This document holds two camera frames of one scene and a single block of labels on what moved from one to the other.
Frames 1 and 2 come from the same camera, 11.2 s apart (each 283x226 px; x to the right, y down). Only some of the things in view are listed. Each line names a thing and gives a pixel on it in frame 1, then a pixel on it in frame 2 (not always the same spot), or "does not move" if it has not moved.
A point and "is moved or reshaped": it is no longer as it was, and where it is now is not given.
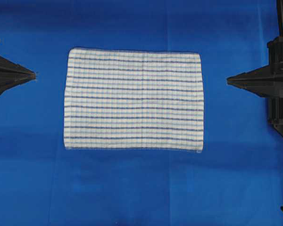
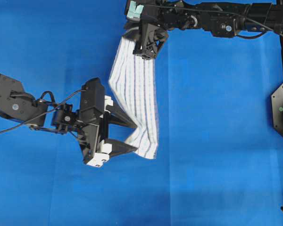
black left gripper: [5, 74] to [92, 104]
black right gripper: [274, 81] to [155, 16]
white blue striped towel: [134, 100] is moved or reshaped
